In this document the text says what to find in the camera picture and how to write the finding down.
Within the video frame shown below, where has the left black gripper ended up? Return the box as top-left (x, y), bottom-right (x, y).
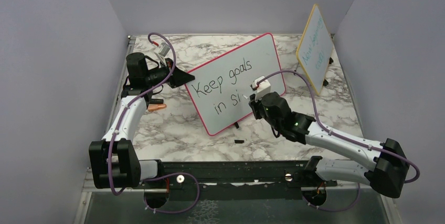
top-left (145, 58), bottom-right (195, 89)

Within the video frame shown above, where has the pink framed whiteboard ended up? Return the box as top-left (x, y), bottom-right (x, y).
top-left (185, 33), bottom-right (281, 136)

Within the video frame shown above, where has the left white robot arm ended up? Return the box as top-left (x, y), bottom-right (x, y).
top-left (89, 52), bottom-right (195, 189)

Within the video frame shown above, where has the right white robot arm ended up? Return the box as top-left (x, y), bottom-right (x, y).
top-left (249, 92), bottom-right (409, 198)

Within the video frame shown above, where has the yellow framed whiteboard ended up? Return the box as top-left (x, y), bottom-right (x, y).
top-left (296, 4), bottom-right (334, 94)

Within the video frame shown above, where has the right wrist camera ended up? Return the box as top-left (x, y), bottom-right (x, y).
top-left (250, 76), bottom-right (271, 102)

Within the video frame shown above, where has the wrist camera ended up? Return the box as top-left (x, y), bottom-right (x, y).
top-left (154, 42), bottom-right (170, 67)
top-left (250, 76), bottom-right (271, 102)

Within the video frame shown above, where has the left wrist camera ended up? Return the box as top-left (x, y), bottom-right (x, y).
top-left (154, 42), bottom-right (170, 67)

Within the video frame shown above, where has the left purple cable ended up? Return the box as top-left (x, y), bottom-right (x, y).
top-left (107, 33), bottom-right (200, 215)

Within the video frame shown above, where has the purple cable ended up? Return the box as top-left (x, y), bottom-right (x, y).
top-left (107, 33), bottom-right (200, 215)
top-left (251, 70), bottom-right (421, 212)

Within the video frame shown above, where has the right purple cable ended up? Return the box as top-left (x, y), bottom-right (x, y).
top-left (251, 70), bottom-right (421, 212)

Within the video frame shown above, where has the black mounting rail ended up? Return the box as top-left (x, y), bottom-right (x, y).
top-left (139, 161), bottom-right (337, 201)

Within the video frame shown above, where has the aluminium frame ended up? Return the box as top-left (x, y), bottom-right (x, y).
top-left (73, 35), bottom-right (137, 223)

